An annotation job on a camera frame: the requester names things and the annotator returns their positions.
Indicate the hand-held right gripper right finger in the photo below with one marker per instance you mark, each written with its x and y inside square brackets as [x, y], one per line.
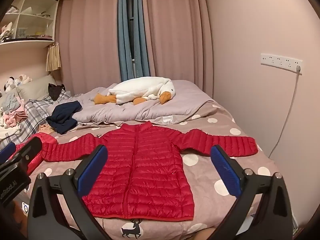
[225, 172]

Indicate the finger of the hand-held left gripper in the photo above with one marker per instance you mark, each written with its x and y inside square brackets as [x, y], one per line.
[7, 151]
[28, 148]

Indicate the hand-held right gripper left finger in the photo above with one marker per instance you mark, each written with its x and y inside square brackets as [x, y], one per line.
[92, 170]

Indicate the red puffer jacket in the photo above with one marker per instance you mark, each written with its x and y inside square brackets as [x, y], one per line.
[48, 140]
[150, 167]

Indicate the white knit cloth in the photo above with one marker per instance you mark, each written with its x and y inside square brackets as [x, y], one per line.
[8, 131]

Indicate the folded red puffer jacket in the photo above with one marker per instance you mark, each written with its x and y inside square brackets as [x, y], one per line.
[48, 140]

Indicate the peach cloth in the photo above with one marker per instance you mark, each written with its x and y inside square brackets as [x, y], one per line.
[46, 129]

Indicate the pink garment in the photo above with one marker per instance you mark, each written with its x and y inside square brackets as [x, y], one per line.
[15, 117]

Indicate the plaid blanket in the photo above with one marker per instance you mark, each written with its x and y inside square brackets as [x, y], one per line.
[35, 110]

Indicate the navy blue garment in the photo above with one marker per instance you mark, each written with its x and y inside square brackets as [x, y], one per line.
[62, 117]

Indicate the grey garment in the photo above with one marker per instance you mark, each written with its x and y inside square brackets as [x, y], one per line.
[10, 101]

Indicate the beige pillow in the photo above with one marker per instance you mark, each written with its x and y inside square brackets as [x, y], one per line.
[35, 87]

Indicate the black garment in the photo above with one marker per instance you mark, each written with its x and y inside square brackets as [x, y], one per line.
[56, 91]

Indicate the grey duvet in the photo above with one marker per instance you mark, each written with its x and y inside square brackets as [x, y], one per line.
[120, 112]

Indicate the black and white plush toy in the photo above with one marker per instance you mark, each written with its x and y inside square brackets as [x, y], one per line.
[9, 83]

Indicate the pale pink plush toy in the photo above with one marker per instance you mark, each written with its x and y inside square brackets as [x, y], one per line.
[23, 78]

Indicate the hanging straw fringe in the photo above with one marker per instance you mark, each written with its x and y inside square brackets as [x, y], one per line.
[53, 57]

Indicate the white goose plush toy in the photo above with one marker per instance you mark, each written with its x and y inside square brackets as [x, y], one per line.
[140, 87]

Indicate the white toy figure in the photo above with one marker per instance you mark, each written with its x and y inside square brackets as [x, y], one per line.
[6, 31]

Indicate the wide pink curtain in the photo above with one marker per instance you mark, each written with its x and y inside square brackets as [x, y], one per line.
[90, 42]

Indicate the blue curtain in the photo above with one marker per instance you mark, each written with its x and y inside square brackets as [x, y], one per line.
[122, 42]

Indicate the white wall shelf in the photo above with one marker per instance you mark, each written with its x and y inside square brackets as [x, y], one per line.
[30, 41]

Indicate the white wall socket strip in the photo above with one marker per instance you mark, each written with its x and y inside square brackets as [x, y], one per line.
[277, 61]

